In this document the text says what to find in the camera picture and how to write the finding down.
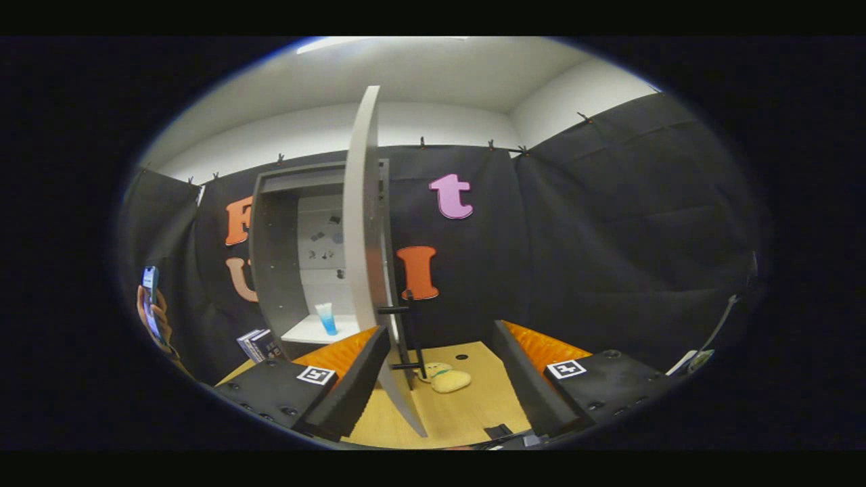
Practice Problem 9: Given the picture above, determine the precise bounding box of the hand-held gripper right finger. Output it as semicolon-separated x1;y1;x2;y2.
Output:
491;321;679;439

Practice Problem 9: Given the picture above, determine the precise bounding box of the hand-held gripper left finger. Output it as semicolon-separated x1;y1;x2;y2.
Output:
203;326;392;444

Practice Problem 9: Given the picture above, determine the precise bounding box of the white cabinet door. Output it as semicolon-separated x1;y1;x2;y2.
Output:
342;85;428;438

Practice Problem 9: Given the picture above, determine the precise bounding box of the smartphone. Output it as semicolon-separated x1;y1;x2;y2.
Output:
141;266;163;342

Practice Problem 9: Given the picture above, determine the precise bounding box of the white cabinet shelf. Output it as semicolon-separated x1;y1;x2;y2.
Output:
281;315;363;346

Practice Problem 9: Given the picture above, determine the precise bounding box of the yellow plush toy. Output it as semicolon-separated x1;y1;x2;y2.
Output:
421;363;472;394

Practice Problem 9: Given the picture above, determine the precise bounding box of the dark blue book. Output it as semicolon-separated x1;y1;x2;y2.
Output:
249;329;286;363

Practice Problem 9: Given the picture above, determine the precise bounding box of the black backdrop cloth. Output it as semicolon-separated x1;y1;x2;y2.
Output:
118;91;772;379

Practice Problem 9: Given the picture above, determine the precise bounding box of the grey cabinet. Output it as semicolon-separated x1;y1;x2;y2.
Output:
250;159;394;361

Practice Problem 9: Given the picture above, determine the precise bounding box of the row of black cloth clips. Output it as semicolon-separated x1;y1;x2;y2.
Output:
186;112;594;187

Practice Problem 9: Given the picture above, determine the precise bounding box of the rectangular ceiling light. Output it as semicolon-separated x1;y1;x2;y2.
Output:
296;37;468;55

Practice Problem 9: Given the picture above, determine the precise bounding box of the black door handle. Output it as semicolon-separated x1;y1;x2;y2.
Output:
377;289;428;381

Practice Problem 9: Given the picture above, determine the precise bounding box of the white cable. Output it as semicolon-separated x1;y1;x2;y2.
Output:
666;254;758;377

